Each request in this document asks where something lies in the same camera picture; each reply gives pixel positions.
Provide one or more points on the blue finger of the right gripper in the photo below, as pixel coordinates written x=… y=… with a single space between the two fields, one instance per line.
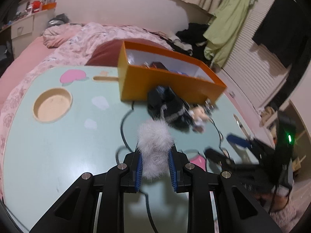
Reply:
x=231 y=138
x=219 y=158

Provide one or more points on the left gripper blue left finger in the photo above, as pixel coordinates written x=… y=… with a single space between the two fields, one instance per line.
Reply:
x=134 y=176

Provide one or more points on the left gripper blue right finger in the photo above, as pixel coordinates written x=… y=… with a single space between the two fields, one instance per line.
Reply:
x=178 y=174

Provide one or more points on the white fluffy pompom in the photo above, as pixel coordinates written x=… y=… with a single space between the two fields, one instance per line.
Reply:
x=154 y=144

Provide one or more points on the cartoon figure toy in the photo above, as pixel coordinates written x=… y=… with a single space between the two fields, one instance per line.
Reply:
x=200 y=118

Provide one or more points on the pink small object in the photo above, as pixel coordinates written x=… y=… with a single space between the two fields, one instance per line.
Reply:
x=199 y=161

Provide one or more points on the black fabric accessory bundle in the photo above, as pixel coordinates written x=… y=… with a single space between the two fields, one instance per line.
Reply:
x=163 y=103

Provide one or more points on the orange storage box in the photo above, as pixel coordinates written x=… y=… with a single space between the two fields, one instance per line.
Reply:
x=141 y=68

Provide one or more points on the dark red cushion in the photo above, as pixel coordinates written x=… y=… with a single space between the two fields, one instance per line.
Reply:
x=110 y=54

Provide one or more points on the green hanging garment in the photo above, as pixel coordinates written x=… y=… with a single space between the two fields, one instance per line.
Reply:
x=224 y=28

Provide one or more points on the black clothes pile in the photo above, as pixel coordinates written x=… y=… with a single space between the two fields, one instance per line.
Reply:
x=190 y=41

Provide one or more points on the black hanging garment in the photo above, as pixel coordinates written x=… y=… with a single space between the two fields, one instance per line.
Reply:
x=282 y=31

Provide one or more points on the pink floral duvet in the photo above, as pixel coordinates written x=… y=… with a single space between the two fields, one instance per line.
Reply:
x=75 y=51

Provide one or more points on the grey clothing bundle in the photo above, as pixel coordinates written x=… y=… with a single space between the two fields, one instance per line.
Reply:
x=58 y=20

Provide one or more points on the white bedside drawer cabinet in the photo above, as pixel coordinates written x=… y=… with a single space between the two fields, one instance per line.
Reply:
x=26 y=30

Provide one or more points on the small orange box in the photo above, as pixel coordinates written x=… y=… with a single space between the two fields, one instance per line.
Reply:
x=49 y=6

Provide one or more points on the red container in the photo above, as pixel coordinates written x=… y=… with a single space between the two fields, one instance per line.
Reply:
x=36 y=6

